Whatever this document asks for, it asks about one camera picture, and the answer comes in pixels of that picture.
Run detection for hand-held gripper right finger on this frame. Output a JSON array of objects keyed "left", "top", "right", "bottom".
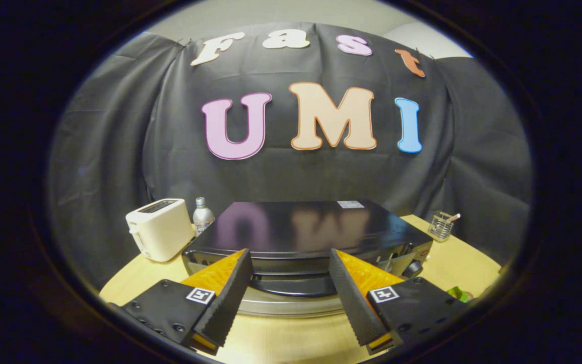
[{"left": 329, "top": 248, "right": 468, "bottom": 354}]

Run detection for silver metal bottle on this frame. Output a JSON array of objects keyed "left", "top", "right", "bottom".
[{"left": 192, "top": 197, "right": 215, "bottom": 237}]

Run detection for black toaster oven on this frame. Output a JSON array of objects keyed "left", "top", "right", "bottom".
[{"left": 182, "top": 199, "right": 434, "bottom": 318}]

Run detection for wire mesh holder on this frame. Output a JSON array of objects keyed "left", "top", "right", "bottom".
[{"left": 428, "top": 210, "right": 461, "bottom": 243}]

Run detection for lettuce sandwich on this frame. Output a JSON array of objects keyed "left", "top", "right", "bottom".
[{"left": 447, "top": 286, "right": 474, "bottom": 303}]

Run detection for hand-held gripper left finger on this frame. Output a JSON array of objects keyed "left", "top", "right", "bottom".
[{"left": 119, "top": 249, "right": 254, "bottom": 354}]

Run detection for white bread toaster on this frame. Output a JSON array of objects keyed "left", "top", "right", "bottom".
[{"left": 125, "top": 198, "right": 196, "bottom": 262}]

